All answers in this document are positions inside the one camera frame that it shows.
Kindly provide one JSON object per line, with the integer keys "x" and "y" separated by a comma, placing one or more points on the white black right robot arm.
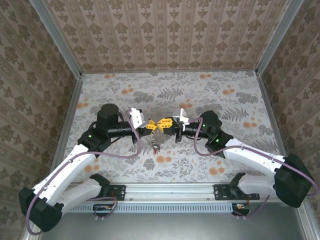
{"x": 250, "y": 156}

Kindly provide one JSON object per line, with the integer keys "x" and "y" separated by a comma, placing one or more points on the black square key fob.
{"x": 155, "y": 147}

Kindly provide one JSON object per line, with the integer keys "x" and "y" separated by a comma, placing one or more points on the red key tag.
{"x": 156, "y": 151}

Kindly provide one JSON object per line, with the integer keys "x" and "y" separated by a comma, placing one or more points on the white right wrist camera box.
{"x": 182, "y": 115}

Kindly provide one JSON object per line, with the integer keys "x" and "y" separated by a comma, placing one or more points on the aluminium frame post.
{"x": 57, "y": 40}
{"x": 277, "y": 37}

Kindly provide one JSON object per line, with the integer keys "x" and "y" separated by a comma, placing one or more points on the grey metal shelf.
{"x": 175, "y": 227}

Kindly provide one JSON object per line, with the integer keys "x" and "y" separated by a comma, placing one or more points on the floral patterned tablecloth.
{"x": 200, "y": 100}

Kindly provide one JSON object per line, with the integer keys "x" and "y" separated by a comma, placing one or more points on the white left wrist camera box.
{"x": 137, "y": 118}

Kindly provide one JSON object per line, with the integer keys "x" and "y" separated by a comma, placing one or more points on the aluminium side frame rail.
{"x": 71, "y": 115}
{"x": 271, "y": 110}

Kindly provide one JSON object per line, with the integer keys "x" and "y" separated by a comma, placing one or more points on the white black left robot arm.
{"x": 67, "y": 170}

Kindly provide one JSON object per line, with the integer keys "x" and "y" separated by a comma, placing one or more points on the silver keyring with keys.
{"x": 157, "y": 137}

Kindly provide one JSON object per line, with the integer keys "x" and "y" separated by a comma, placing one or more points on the aluminium table edge rail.
{"x": 170, "y": 71}

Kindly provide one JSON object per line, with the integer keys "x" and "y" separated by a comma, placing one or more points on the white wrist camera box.
{"x": 137, "y": 118}
{"x": 182, "y": 115}

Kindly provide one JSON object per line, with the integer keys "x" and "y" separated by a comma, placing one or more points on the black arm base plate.
{"x": 221, "y": 192}
{"x": 118, "y": 192}

